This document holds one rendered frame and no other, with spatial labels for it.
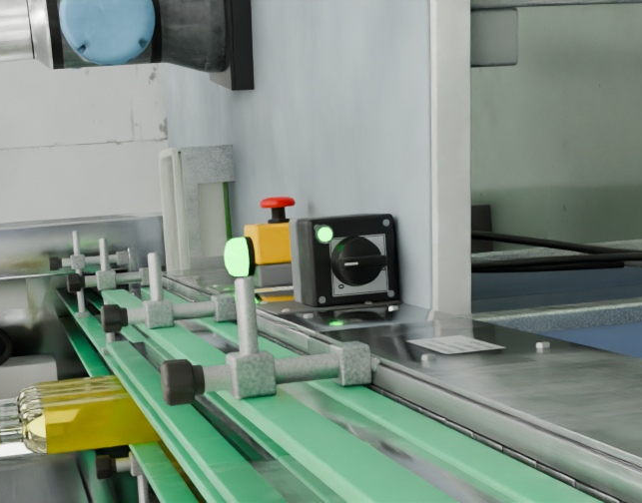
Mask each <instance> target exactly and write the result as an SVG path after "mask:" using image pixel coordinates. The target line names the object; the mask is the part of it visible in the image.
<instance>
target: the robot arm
mask: <svg viewBox="0 0 642 503"><path fill-rule="evenodd" d="M226 44H227V33H226V12H225V1H224V0H0V62H10V61H21V60H32V59H36V60H38V61H40V62H41V63H42V64H44V65H45V66H46V67H48V68H49V69H50V70H56V69H69V68H71V69H81V68H85V67H102V66H119V65H136V64H151V63H170V64H174V65H177V66H181V67H185V68H189V69H193V70H197V71H201V72H205V73H217V72H222V71H223V69H224V66H225V60H226Z"/></svg>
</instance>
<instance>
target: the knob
mask: <svg viewBox="0 0 642 503"><path fill-rule="evenodd" d="M330 266H331V270H332V272H333V274H334V275H335V277H336V278H337V279H338V280H339V281H340V282H342V283H344V284H346V285H350V286H361V285H365V284H368V283H370V282H372V281H374V280H375V279H376V278H377V277H378V275H379V274H380V272H381V269H382V267H383V266H387V257H386V255H383V254H381V252H380V250H379V248H378V247H377V246H376V245H375V244H374V243H373V242H371V241H370V240H368V239H366V238H363V237H358V236H352V237H348V238H345V239H343V240H341V241H340V242H339V243H338V244H337V245H336V246H335V247H334V249H333V251H332V253H331V257H330Z"/></svg>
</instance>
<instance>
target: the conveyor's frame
mask: <svg viewBox="0 0 642 503"><path fill-rule="evenodd" d="M245 277H247V276H245V275H244V276H234V275H232V274H230V273H229V271H228V269H227V268H226V267H219V268H207V269H195V270H183V271H171V272H163V275H162V286H164V287H166V288H168V289H170V290H173V291H175V292H177V293H179V294H181V295H183V296H185V297H188V298H190V299H192V300H194V301H196V302H202V301H212V299H211V297H212V295H219V294H231V295H233V296H234V297H235V301H236V292H235V291H230V292H216V291H213V290H211V289H208V288H207V286H213V285H214V284H218V285H229V284H235V280H237V278H245ZM255 299H256V303H260V302H261V301H267V302H274V301H285V300H295V299H294V286H281V287H270V288H259V289H255ZM256 313H257V327H258V331H261V332H263V333H265V334H267V335H269V336H271V337H273V338H276V339H278V340H280V341H282V342H284V343H286V344H289V345H291V346H293V347H295V348H297V349H299V350H301V351H304V352H306V353H308V354H310V355H315V354H325V353H330V345H331V344H333V343H341V342H351V341H359V342H362V343H364V344H367V345H369V349H370V354H372V355H374V356H377V357H379V358H380V364H378V365H377V366H376V372H374V371H372V372H371V378H372V382H371V383H372V384H374V385H377V386H379V387H381V388H383V389H385V390H387V391H389V392H392V393H394V394H396V395H398V396H400V397H402V398H404V399H407V400H409V401H411V402H413V403H415V404H417V405H420V406H422V407H424V408H426V409H428V410H430V411H432V412H435V413H437V414H439V415H441V416H443V417H445V418H447V419H450V420H452V421H454V422H456V423H458V424H460V425H462V426H465V427H467V428H469V429H471V430H473V431H475V432H477V433H480V434H482V435H484V436H486V437H488V438H490V439H493V440H495V441H497V442H499V443H501V444H503V445H505V446H508V447H510V448H512V449H514V450H516V451H518V452H520V453H523V454H525V455H527V456H529V457H531V458H533V459H535V460H538V461H540V462H542V463H544V464H546V465H548V466H550V467H553V468H555V469H557V470H559V471H561V472H563V473H566V474H568V475H570V476H572V477H574V478H576V479H578V480H580V481H583V482H585V483H587V484H589V485H591V486H593V487H596V488H598V489H600V490H602V491H604V492H606V493H608V494H611V495H613V496H615V497H617V498H619V499H621V500H623V501H625V502H628V503H642V358H639V357H635V356H630V355H626V354H622V353H617V352H613V351H609V350H605V349H600V348H596V347H592V346H587V345H583V344H579V343H574V342H570V341H566V340H562V339H557V338H553V337H549V336H544V335H540V334H536V333H531V332H527V331H523V330H519V329H514V328H510V327H506V326H501V325H497V324H493V323H488V322H484V321H480V320H476V319H471V318H467V317H463V316H458V315H454V314H450V313H445V312H441V311H437V310H433V309H428V308H424V307H420V306H415V305H411V304H407V303H395V304H385V305H374V306H364V307H353V308H343V309H332V310H322V311H311V312H301V313H290V314H280V315H276V314H274V313H271V312H269V311H266V310H263V309H261V308H258V307H256Z"/></svg>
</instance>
